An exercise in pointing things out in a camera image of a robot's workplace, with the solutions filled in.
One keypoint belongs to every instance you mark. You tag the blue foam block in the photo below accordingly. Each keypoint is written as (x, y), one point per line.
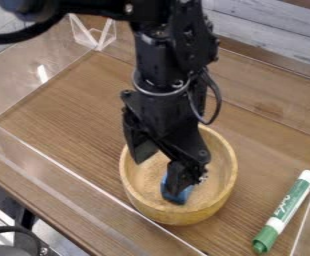
(175, 189)

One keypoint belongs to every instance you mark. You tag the green Expo marker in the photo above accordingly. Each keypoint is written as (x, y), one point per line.
(282, 214)

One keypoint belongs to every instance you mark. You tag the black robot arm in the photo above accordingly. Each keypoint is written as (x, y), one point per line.
(175, 46)

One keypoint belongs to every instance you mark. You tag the brown wooden bowl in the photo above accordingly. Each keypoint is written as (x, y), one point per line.
(140, 180)

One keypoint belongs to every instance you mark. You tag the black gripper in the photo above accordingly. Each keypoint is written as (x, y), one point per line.
(161, 119)

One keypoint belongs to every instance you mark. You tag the clear acrylic tray wall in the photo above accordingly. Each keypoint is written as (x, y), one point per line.
(62, 140)

